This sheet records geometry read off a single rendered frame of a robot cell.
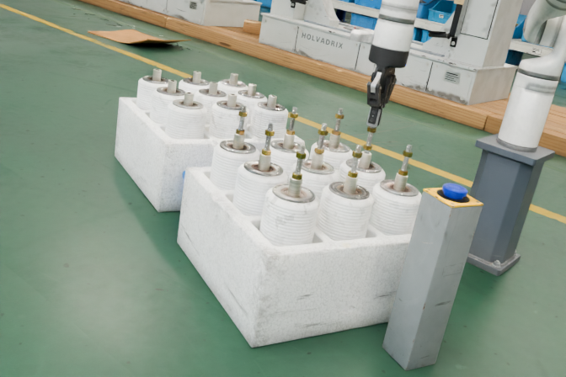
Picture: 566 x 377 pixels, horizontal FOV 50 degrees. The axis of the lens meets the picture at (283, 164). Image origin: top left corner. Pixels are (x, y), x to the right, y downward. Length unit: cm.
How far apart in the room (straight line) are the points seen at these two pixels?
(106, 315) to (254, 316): 26
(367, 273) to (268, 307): 20
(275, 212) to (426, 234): 25
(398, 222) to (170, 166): 58
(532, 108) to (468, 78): 169
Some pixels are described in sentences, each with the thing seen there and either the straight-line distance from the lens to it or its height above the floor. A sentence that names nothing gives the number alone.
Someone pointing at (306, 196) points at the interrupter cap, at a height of 25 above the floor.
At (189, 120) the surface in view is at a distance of 148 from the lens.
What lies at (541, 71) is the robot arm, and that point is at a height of 49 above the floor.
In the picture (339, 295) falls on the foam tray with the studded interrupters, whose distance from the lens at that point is 112.
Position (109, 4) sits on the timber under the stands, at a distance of 500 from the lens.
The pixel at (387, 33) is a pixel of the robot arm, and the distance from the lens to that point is 119.
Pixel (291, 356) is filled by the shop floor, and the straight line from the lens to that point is 108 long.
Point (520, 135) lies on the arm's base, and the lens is 151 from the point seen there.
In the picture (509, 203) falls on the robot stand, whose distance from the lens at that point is 152.
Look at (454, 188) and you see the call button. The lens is 102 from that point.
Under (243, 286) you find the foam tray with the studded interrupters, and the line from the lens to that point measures 108.
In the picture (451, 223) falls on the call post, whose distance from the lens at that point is 100.
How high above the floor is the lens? 64
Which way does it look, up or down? 19 degrees down
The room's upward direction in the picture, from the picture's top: 10 degrees clockwise
